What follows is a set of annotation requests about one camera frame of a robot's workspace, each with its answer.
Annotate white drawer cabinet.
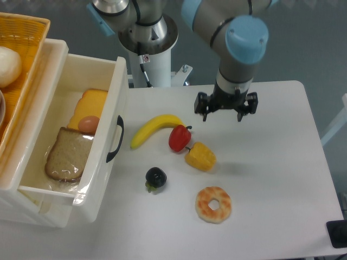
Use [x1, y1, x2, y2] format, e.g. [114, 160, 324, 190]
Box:
[1, 39, 68, 226]

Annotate red bell pepper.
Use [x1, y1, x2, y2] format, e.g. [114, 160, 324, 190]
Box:
[168, 125, 192, 152]

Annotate glazed donut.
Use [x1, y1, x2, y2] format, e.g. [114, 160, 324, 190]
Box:
[195, 186, 232, 224]

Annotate orange woven basket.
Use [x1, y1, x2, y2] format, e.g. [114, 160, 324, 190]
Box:
[1, 12, 50, 154]

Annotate brown bread slice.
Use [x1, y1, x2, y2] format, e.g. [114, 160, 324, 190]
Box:
[44, 127, 94, 183]

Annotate black device at table edge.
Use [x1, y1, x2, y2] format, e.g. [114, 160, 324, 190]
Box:
[326, 220, 347, 249]

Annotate yellow cheese slice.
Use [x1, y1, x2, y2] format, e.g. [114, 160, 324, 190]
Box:
[67, 89, 108, 130]

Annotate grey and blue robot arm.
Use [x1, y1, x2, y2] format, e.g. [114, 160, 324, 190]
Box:
[87, 1, 274, 120]

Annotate white bun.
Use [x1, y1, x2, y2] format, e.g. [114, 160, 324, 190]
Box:
[1, 46, 22, 88]

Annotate white metal frame right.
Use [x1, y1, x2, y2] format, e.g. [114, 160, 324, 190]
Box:
[320, 93, 346, 146]

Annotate yellow bell pepper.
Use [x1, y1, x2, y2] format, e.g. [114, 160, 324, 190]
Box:
[184, 142, 216, 172]

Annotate black top drawer handle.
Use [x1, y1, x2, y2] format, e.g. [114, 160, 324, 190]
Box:
[106, 115, 125, 163]

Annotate brown egg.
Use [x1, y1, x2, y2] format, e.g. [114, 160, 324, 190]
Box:
[78, 115, 100, 134]

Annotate yellow banana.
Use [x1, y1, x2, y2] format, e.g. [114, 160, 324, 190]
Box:
[130, 114, 185, 150]

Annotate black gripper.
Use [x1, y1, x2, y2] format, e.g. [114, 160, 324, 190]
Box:
[194, 81, 258, 122]

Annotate dark purple mangosteen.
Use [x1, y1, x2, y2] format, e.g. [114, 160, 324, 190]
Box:
[145, 167, 167, 193]

